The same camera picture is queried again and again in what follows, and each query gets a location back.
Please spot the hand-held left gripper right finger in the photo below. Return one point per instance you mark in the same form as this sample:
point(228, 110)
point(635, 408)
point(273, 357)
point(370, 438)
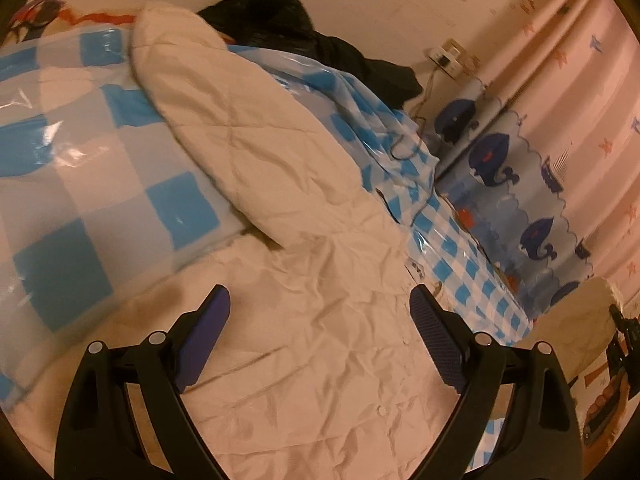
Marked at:
point(435, 335)

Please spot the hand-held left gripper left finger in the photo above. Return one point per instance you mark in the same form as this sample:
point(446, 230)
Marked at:
point(207, 330)

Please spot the cream quilted jacket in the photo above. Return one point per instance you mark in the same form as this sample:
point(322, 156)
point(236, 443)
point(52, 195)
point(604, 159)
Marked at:
point(310, 320)

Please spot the black clothes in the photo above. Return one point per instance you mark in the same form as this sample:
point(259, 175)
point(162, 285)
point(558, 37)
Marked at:
point(280, 15)

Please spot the beige fluffy cloth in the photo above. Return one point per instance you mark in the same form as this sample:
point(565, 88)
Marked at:
point(575, 320)

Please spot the cartoon printed cloth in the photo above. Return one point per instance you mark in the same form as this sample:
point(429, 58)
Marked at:
point(607, 405)

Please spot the whale print cloth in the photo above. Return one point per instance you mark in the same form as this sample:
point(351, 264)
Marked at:
point(500, 185)

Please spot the blue checkered bed sheet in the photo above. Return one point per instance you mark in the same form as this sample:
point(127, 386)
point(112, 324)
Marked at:
point(75, 210)

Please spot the pink star print curtain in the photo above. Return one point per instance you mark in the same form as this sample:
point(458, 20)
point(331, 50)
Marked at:
point(575, 110)

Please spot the cartoon printed pillow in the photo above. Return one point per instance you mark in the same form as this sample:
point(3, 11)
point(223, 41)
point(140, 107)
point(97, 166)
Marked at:
point(50, 15)

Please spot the white wall socket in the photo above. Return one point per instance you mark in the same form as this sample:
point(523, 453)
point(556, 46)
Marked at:
point(450, 57)

